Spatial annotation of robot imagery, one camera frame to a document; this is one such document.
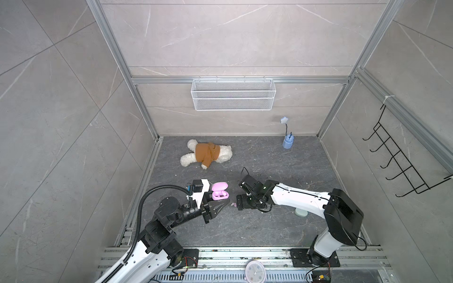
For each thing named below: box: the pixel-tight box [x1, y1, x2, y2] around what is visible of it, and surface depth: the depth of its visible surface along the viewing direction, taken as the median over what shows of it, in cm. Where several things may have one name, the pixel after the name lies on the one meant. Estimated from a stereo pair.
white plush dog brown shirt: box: [180, 139, 233, 170], surface depth 103 cm
